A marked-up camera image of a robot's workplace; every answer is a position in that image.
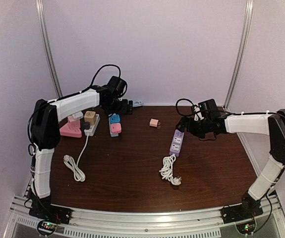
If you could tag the purple power strip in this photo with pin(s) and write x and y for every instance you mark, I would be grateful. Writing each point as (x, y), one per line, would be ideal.
(176, 143)

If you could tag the beige cube charger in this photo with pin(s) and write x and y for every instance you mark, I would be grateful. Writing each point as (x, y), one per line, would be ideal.
(90, 117)

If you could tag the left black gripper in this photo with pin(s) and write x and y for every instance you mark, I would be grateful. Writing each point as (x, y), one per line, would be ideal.
(126, 109)

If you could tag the aluminium front rail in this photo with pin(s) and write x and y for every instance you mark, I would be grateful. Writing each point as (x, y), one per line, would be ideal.
(83, 223)

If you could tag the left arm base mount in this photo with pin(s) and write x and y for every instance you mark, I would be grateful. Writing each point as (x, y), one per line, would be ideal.
(43, 209)

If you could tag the light blue power strip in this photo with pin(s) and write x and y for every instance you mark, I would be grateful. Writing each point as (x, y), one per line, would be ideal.
(112, 135)

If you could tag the blue plug adapter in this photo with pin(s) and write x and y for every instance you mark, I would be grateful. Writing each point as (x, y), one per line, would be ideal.
(115, 118)

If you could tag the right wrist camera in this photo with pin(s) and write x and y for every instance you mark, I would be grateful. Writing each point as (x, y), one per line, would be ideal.
(208, 105)

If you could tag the black plug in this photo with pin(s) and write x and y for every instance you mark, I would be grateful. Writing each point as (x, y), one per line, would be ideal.
(86, 125)

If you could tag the white pink plug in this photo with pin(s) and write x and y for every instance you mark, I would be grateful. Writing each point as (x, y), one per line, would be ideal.
(77, 115)

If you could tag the right aluminium post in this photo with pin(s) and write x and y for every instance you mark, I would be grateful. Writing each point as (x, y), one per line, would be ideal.
(247, 21)

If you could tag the pink triangular power strip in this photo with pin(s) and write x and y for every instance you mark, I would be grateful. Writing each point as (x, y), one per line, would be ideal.
(72, 128)

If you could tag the pink plug adapter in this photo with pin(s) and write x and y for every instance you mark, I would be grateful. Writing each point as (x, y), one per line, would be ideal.
(116, 128)

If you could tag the small pink charger plug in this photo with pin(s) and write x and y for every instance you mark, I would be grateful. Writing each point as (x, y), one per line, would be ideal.
(155, 123)

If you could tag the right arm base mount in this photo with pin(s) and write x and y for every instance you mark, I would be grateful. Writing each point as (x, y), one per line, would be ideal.
(248, 209)

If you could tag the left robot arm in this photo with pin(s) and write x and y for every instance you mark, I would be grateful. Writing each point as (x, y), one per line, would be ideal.
(43, 126)

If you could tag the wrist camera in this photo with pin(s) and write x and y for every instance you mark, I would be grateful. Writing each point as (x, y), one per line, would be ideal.
(208, 105)
(117, 85)

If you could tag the aluminium post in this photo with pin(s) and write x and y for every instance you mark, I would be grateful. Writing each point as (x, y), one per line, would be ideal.
(47, 47)
(247, 21)

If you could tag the left aluminium post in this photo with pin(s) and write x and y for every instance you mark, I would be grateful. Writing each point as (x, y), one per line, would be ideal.
(47, 47)

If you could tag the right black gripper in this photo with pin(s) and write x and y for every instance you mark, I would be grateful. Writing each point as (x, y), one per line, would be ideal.
(183, 122)

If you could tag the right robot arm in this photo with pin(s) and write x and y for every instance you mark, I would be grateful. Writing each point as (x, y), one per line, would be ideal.
(271, 124)

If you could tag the white power strip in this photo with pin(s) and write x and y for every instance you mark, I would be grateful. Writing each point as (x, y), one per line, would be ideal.
(93, 128)

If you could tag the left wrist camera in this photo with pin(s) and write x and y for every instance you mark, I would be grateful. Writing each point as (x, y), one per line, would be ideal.
(117, 85)

